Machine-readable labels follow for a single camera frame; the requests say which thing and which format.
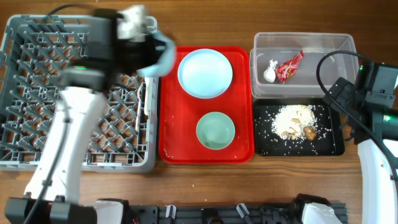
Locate small mint green bowl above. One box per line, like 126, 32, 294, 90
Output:
137, 31, 177, 77

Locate silver knife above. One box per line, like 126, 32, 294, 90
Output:
144, 77, 153, 116

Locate rice and meat leftovers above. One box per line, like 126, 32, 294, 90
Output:
271, 105, 317, 141

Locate red candy wrapper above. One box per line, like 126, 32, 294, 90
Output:
275, 50, 305, 83

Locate light blue plate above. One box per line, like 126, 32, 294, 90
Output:
177, 49, 233, 99

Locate white napkin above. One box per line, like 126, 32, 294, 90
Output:
264, 60, 278, 83

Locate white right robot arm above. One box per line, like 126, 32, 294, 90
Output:
323, 62, 397, 223

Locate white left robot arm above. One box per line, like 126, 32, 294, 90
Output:
1, 5, 176, 223

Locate grey dishwasher rack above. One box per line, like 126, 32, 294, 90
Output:
1, 15, 159, 173

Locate black tray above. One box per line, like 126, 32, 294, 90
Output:
253, 98, 345, 156

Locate red serving tray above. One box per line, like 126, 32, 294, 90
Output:
158, 46, 254, 165

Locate clear plastic bin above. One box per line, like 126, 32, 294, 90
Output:
250, 32, 356, 98

